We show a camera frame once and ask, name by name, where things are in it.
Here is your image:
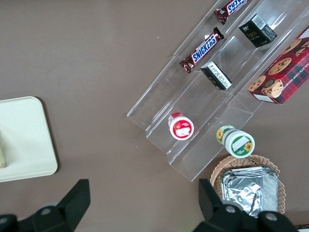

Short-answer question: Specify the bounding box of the small black carton box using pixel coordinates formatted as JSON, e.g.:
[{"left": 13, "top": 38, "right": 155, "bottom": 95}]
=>
[
  {"left": 200, "top": 60, "right": 233, "bottom": 91},
  {"left": 238, "top": 13, "right": 278, "bottom": 48}
]

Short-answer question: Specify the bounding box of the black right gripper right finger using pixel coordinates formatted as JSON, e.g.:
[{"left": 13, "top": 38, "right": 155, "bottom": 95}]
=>
[{"left": 193, "top": 178, "right": 261, "bottom": 232}]

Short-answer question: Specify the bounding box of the light tan wicker basket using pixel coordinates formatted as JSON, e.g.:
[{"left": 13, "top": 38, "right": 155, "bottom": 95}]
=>
[{"left": 210, "top": 154, "right": 287, "bottom": 216}]

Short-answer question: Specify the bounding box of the aluminium foil tray stack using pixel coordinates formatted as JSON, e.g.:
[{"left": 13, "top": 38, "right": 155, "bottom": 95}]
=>
[{"left": 220, "top": 166, "right": 280, "bottom": 218}]

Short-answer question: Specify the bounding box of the cream rectangular serving tray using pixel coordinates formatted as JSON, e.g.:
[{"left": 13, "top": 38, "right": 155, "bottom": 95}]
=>
[{"left": 0, "top": 96, "right": 59, "bottom": 183}]

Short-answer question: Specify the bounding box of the snickers chocolate bar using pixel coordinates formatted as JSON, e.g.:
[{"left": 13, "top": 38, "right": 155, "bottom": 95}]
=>
[
  {"left": 214, "top": 0, "right": 250, "bottom": 25},
  {"left": 179, "top": 27, "right": 225, "bottom": 74}
]

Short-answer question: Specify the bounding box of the green lid yogurt cup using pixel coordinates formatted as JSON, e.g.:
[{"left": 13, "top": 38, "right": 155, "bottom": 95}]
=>
[{"left": 215, "top": 124, "right": 256, "bottom": 159}]

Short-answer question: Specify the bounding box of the red tartan cookie box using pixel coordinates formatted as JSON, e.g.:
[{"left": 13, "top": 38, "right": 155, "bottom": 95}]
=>
[{"left": 247, "top": 25, "right": 309, "bottom": 105}]

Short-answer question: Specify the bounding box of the red lid yogurt cup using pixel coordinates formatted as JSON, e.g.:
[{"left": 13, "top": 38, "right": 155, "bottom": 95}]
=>
[{"left": 168, "top": 112, "right": 195, "bottom": 141}]

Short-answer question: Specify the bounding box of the clear acrylic stepped stand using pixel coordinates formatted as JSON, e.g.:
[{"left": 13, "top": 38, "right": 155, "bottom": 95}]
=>
[{"left": 126, "top": 0, "right": 309, "bottom": 183}]

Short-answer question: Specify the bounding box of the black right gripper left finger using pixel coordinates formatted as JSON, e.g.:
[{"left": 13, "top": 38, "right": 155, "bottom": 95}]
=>
[{"left": 21, "top": 179, "right": 91, "bottom": 232}]

